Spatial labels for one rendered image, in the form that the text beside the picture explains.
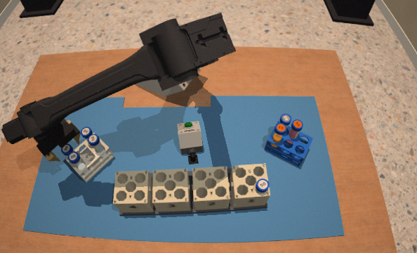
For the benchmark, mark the blue tube rack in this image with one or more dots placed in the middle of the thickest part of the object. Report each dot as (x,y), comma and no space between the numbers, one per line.
(293,153)

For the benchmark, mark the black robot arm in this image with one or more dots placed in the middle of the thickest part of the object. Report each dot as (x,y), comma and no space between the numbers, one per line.
(169,53)

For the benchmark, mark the blue flat mat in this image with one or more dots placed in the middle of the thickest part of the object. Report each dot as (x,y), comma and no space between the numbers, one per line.
(303,200)

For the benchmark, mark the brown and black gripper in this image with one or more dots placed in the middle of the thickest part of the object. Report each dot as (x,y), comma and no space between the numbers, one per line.
(58,136)

